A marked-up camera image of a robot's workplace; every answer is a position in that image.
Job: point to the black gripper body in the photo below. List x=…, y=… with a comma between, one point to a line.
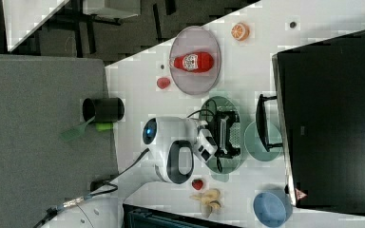
x=225, y=133

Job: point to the green plastic strainer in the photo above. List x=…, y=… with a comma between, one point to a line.
x=220, y=168

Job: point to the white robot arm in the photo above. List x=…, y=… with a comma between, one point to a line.
x=171, y=146

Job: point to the green mug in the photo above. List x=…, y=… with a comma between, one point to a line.
x=254, y=146

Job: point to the small red strawberry toy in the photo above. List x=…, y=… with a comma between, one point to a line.
x=197, y=184

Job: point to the red ketchup bottle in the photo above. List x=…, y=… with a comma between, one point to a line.
x=196, y=62

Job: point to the large red strawberry toy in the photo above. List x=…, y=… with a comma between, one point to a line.
x=163, y=83

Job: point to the yellow banana toy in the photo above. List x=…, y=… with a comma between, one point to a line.
x=209, y=201

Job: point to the grey round plate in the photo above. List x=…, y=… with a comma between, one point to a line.
x=195, y=39

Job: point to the blue cup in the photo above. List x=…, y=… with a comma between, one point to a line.
x=272, y=207

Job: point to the orange slice toy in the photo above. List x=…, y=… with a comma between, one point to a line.
x=240, y=31

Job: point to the black toaster oven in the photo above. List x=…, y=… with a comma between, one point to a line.
x=320, y=92

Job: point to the green spatula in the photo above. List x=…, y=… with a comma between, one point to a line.
x=79, y=130

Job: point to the grey partition panel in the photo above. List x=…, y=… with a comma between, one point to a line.
x=40, y=98

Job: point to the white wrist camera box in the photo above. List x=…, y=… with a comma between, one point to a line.
x=205, y=146

